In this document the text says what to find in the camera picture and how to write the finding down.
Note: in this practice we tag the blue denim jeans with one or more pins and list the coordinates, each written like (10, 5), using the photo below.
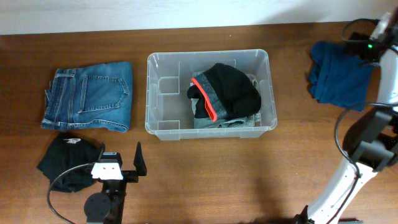
(97, 96)

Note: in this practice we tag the black garment with red band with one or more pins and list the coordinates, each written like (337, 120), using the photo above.
(223, 92)

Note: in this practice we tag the dark blue shirt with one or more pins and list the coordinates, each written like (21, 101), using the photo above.
(336, 78)

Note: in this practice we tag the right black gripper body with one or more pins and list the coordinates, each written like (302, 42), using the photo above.
(360, 48)

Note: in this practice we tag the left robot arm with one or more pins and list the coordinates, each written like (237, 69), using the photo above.
(107, 206)

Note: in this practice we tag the light wash jeans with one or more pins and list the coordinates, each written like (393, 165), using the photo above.
(245, 122)

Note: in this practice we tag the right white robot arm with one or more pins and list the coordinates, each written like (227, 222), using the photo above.
(365, 149)

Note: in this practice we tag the clear plastic storage bin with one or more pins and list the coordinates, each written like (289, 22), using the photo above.
(169, 114)

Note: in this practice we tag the black shirt with white logo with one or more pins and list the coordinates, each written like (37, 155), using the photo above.
(65, 152)

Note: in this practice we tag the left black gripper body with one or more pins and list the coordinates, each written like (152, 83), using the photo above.
(120, 186)

